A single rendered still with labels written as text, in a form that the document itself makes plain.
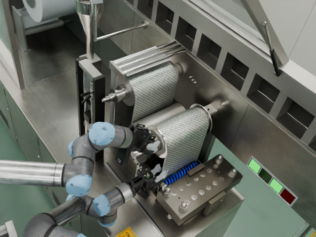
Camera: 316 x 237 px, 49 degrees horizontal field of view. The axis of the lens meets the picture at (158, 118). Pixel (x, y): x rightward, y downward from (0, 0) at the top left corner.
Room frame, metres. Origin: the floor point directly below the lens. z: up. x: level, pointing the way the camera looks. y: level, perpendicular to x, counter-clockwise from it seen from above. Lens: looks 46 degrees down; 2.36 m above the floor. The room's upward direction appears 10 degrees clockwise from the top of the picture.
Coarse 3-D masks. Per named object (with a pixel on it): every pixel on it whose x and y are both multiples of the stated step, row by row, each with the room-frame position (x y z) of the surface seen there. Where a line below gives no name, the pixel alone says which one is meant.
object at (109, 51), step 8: (104, 40) 1.83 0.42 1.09; (104, 48) 1.83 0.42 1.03; (112, 48) 1.77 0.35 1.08; (120, 48) 1.71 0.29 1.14; (104, 56) 1.83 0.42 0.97; (112, 56) 1.77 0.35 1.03; (120, 56) 1.71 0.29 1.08; (104, 64) 1.83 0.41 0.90; (208, 136) 1.17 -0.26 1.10; (208, 144) 1.16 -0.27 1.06; (200, 152) 1.18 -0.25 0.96; (208, 152) 1.16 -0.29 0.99; (200, 160) 1.16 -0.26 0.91
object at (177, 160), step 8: (192, 144) 1.02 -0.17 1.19; (200, 144) 1.06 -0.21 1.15; (176, 152) 0.95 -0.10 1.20; (184, 152) 0.99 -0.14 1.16; (192, 152) 1.03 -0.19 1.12; (168, 160) 0.92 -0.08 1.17; (176, 160) 0.96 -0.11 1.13; (184, 160) 1.00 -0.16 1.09; (192, 160) 1.05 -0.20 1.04; (168, 168) 0.93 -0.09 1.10; (176, 168) 0.97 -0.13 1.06; (168, 176) 0.94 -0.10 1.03
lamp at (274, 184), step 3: (273, 180) 0.90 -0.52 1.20; (270, 183) 0.90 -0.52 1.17; (273, 183) 0.89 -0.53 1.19; (276, 183) 0.88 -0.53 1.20; (273, 186) 0.89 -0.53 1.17; (276, 186) 0.88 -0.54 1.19; (279, 186) 0.87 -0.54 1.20; (282, 186) 0.87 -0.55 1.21; (276, 189) 0.88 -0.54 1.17; (279, 189) 0.87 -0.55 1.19
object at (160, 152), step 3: (150, 129) 0.97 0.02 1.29; (153, 132) 0.96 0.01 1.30; (156, 132) 0.95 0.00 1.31; (156, 135) 0.94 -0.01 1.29; (159, 135) 0.94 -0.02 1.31; (159, 138) 0.93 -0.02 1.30; (162, 141) 0.92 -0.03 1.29; (162, 144) 0.91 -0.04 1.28; (162, 147) 0.91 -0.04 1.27; (159, 150) 0.92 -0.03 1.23; (162, 150) 0.91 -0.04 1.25; (159, 153) 0.92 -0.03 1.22; (162, 153) 0.91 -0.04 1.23
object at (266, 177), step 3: (261, 171) 0.94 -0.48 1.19; (264, 171) 0.93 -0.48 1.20; (261, 174) 0.93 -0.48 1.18; (264, 174) 0.93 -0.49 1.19; (267, 174) 0.92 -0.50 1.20; (261, 177) 0.93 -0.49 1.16; (264, 177) 0.92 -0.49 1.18; (267, 177) 0.92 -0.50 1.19; (270, 177) 0.91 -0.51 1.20; (264, 180) 0.92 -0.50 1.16; (267, 180) 0.91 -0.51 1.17
